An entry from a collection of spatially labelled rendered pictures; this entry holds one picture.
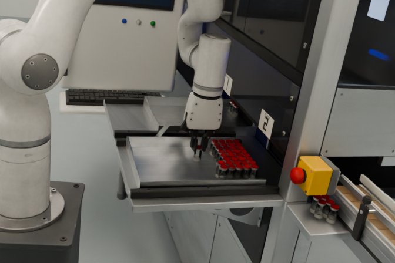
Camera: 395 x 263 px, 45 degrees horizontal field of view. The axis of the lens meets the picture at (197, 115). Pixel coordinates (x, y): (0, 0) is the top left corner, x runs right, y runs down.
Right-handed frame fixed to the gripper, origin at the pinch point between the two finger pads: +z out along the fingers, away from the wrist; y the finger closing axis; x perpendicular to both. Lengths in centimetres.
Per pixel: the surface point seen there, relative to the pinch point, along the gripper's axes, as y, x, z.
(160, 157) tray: 10.5, -1.9, 5.6
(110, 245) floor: 11, -75, 94
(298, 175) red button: -15.2, 30.2, -6.8
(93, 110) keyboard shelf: 25, -56, 13
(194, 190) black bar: 6.0, 18.9, 3.9
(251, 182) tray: -10.4, 16.9, 3.0
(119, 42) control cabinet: 14, -78, -8
